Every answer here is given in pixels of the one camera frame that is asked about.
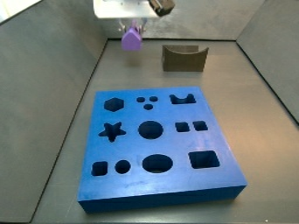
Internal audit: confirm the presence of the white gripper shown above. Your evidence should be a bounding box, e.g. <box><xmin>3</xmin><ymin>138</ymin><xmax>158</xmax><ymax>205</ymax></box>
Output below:
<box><xmin>92</xmin><ymin>0</ymin><xmax>158</xmax><ymax>33</ymax></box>

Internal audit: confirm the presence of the purple three prong object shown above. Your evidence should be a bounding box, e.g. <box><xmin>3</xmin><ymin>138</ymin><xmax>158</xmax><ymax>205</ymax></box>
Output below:
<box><xmin>122</xmin><ymin>20</ymin><xmax>143</xmax><ymax>51</ymax></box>

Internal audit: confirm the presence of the black curved fixture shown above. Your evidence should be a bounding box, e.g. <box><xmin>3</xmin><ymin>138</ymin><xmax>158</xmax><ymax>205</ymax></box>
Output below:
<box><xmin>162</xmin><ymin>45</ymin><xmax>210</xmax><ymax>72</ymax></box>

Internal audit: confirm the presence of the blue foam shape board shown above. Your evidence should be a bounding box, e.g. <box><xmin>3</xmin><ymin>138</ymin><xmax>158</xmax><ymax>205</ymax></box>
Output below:
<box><xmin>78</xmin><ymin>87</ymin><xmax>249</xmax><ymax>213</ymax></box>

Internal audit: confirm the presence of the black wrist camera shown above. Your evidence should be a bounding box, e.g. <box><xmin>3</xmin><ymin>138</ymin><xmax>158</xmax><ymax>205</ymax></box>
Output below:
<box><xmin>148</xmin><ymin>0</ymin><xmax>175</xmax><ymax>17</ymax></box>

